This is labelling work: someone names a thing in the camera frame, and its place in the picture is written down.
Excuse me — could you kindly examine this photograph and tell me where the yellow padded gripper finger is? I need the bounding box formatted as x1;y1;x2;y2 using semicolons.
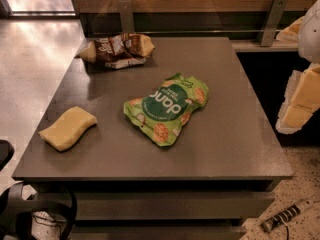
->
276;17;304;42
276;63;320;134

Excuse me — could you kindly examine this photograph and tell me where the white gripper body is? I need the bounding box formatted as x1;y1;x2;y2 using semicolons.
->
298;0;320;63

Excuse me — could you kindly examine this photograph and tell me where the brown chip bag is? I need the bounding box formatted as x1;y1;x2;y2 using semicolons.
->
77;33;155;69

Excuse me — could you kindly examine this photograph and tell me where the green snack bag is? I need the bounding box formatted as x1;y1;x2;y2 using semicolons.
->
123;73;209;147

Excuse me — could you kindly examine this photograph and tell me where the white power strip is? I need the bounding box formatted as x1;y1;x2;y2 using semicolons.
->
261;199;314;233

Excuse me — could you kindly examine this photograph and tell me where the yellow sponge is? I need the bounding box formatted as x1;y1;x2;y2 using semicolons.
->
39;106;97;152

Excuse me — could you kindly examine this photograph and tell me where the black chair base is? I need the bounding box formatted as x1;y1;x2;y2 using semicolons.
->
0;139;78;240

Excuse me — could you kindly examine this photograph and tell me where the right metal bracket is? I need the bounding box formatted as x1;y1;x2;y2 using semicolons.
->
258;0;288;47

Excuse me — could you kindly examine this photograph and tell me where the metal bracket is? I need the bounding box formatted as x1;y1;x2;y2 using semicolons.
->
118;0;135;33
258;0;288;47

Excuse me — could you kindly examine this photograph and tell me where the left metal bracket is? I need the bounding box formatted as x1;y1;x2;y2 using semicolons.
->
118;0;135;33

